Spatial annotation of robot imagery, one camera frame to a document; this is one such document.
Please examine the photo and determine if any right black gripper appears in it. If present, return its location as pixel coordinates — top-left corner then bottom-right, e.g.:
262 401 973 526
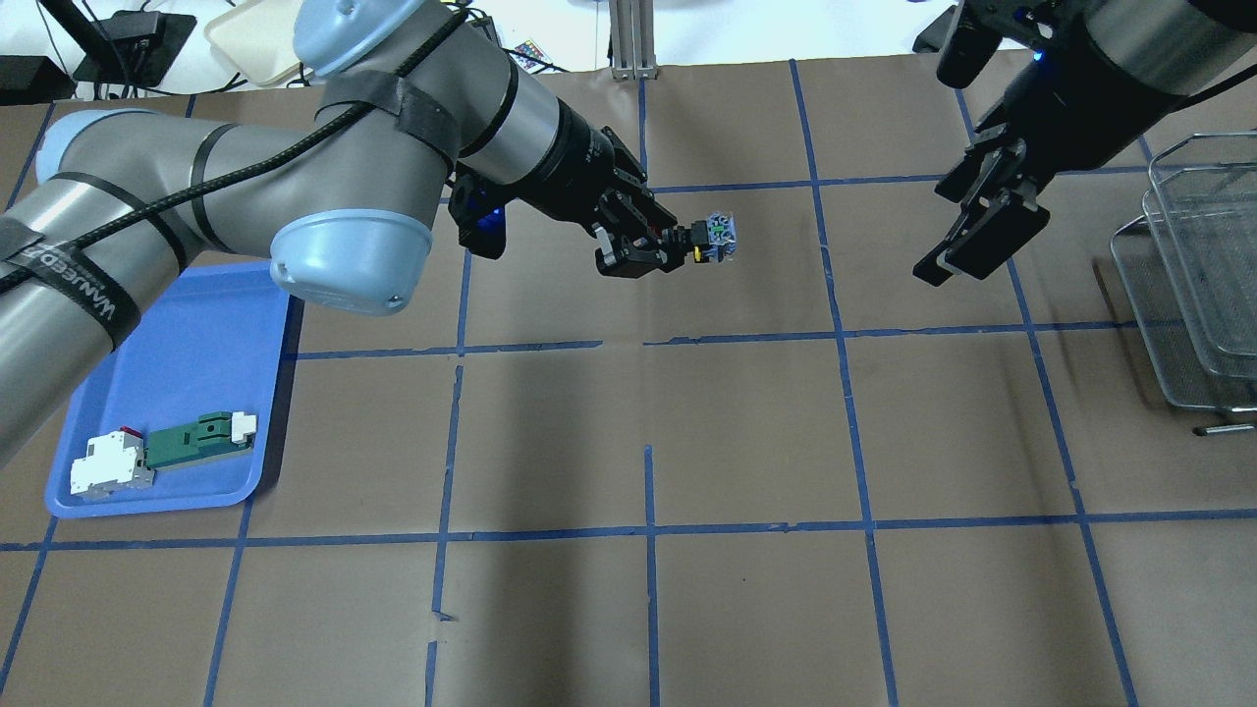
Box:
913 69 1120 287

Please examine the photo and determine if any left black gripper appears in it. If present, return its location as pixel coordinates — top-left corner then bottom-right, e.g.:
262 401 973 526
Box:
549 127 696 279

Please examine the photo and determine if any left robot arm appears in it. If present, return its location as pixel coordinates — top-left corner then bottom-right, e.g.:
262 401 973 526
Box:
1 1 710 462

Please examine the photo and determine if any colourful remote control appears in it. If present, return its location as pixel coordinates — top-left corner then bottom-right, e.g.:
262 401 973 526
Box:
507 40 552 73

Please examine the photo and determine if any blue plastic tray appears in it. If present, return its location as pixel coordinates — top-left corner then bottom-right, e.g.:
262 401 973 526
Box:
44 260 289 518

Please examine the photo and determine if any green terminal block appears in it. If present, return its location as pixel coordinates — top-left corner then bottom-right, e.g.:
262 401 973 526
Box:
145 410 256 470

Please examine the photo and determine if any white circuit breaker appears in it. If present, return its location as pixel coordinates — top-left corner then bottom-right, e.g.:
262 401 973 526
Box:
69 428 156 499

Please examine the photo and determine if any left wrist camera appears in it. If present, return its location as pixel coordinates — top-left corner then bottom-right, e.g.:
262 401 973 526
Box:
447 166 515 260

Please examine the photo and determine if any aluminium frame post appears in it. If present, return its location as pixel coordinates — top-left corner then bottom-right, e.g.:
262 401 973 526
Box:
608 0 659 82

